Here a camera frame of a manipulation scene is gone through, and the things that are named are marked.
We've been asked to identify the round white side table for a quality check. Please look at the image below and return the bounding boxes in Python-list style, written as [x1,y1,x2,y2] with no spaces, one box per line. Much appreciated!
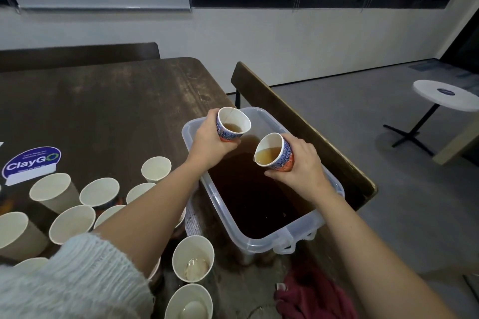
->
[384,79,479,157]

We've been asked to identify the group of paper cups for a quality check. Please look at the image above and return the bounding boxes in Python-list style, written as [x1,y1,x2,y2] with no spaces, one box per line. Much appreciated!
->
[0,156,188,286]

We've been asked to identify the dark red cloth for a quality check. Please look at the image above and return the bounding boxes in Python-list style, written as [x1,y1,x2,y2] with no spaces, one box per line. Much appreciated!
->
[274,263,359,319]

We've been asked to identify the person's left forearm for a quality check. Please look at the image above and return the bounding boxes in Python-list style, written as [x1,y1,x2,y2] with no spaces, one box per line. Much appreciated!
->
[0,158,218,319]

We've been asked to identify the person's left hand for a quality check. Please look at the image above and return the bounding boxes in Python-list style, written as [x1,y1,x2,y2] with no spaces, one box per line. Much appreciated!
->
[186,109,240,174]

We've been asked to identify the person's right forearm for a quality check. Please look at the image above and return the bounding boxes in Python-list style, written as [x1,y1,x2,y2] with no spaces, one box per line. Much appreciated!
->
[314,188,465,319]

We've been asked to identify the dark wooden table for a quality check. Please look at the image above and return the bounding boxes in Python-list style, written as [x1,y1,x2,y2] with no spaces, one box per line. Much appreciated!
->
[0,57,353,319]

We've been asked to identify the orange blue patterned paper cup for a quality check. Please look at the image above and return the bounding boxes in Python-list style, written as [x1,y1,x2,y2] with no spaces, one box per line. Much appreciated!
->
[253,133,295,172]
[216,106,252,143]

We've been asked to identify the person's right hand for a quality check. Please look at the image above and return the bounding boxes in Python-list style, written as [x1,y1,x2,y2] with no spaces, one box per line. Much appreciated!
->
[263,134,334,204]

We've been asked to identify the round blue sticker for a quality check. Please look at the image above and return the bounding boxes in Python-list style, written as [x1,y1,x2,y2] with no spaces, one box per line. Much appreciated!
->
[2,146,62,185]

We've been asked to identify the dark wooden chair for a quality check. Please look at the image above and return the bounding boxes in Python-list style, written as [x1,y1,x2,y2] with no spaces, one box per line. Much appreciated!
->
[0,42,161,73]
[231,61,379,211]

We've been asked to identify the clear plastic storage bin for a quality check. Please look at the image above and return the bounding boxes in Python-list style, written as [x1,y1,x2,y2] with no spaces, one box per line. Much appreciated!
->
[182,106,346,255]

